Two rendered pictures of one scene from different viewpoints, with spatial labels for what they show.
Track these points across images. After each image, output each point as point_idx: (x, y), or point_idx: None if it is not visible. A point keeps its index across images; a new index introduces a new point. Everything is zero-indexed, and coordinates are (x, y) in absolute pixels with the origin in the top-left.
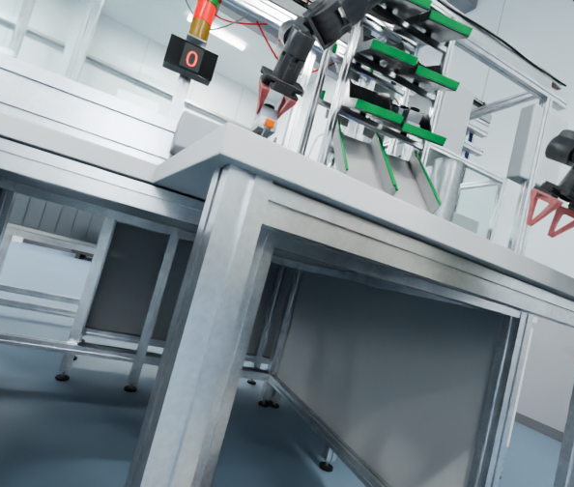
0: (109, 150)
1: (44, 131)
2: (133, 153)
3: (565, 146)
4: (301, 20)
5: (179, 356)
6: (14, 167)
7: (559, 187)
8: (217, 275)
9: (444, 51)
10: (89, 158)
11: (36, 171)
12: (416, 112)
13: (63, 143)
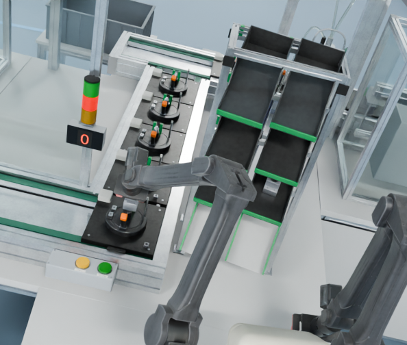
0: (17, 282)
1: None
2: (35, 261)
3: (321, 299)
4: (135, 159)
5: None
6: None
7: (301, 326)
8: None
9: (326, 113)
10: (10, 285)
11: None
12: (273, 183)
13: None
